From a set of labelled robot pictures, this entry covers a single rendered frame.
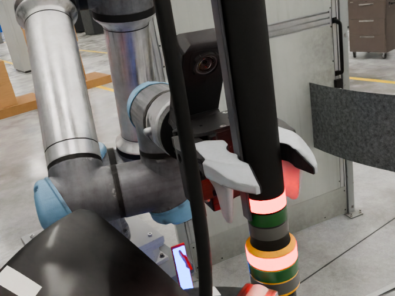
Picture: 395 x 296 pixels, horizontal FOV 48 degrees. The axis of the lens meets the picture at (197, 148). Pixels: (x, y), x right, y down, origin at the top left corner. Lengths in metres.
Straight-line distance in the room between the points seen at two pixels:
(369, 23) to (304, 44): 4.74
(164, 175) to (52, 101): 0.19
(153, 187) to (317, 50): 2.10
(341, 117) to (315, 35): 0.48
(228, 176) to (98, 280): 0.15
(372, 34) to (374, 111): 4.98
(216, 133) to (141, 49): 0.47
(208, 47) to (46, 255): 0.22
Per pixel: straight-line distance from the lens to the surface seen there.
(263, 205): 0.35
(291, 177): 0.38
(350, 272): 2.61
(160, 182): 0.59
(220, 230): 2.61
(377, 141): 2.39
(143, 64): 0.85
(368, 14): 7.25
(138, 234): 1.07
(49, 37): 0.70
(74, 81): 0.67
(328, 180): 2.89
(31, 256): 0.39
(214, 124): 0.41
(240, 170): 0.32
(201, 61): 0.40
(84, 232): 0.42
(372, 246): 2.81
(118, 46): 0.83
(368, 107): 2.35
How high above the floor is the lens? 1.61
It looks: 21 degrees down
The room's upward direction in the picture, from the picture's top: 10 degrees counter-clockwise
